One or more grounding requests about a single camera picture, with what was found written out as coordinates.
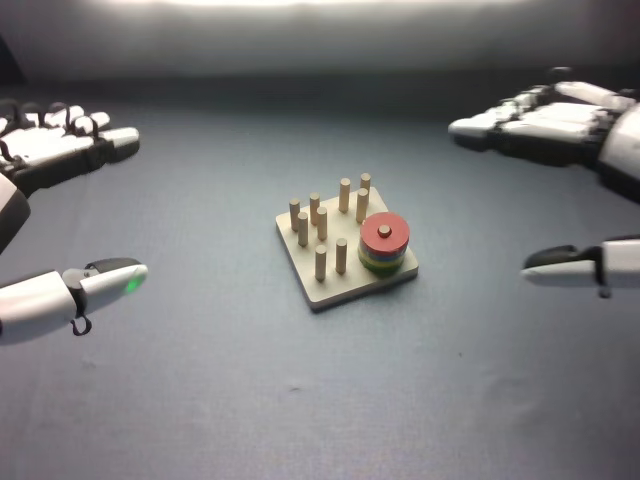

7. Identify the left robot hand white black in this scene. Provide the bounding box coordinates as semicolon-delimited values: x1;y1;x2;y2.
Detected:
0;99;150;347

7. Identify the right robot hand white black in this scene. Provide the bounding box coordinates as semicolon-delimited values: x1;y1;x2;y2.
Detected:
447;67;640;300

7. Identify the rainbow striped plastic cup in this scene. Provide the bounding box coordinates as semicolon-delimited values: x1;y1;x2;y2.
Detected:
357;212;412;280

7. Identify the wooden peg board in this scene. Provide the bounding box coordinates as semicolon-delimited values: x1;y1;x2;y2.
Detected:
274;172;421;314

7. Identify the white backdrop sheet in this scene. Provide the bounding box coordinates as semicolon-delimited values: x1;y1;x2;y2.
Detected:
0;0;640;84

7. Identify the grey table cloth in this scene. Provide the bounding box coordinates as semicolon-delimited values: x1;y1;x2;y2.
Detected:
0;74;640;480

